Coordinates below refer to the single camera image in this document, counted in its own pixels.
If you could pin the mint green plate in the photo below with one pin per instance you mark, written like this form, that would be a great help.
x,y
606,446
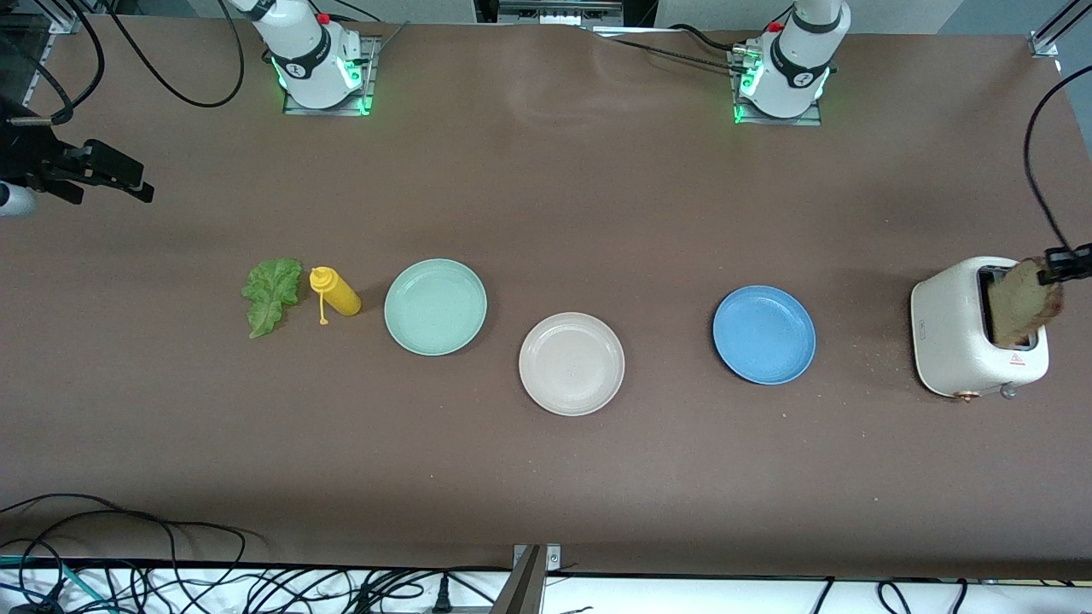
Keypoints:
x,y
435,307

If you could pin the black power plug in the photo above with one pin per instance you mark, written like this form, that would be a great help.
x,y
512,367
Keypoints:
x,y
442,597

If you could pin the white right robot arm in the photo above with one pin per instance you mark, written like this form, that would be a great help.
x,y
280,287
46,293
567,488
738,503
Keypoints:
x,y
307,60

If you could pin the beige plate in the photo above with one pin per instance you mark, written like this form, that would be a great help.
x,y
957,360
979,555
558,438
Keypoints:
x,y
572,364

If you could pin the green lettuce leaf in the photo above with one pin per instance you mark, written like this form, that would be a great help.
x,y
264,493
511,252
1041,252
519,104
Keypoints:
x,y
273,294

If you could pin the grey metal table bracket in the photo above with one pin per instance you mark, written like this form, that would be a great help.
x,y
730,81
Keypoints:
x,y
525,588

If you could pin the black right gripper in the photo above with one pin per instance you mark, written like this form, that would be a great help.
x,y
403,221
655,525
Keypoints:
x,y
28,157

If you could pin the blue plate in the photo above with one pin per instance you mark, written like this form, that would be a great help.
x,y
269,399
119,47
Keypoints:
x,y
763,334

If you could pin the yellow mustard squeeze bottle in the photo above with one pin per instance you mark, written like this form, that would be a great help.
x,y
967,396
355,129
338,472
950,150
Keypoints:
x,y
341,297

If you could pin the white toaster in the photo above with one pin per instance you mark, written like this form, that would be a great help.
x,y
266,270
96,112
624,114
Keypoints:
x,y
947,333

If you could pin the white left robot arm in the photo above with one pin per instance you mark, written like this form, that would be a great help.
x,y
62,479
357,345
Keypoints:
x,y
798,68

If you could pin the aluminium frame rail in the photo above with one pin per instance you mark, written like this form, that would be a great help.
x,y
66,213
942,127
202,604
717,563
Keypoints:
x,y
1042,44
60,26

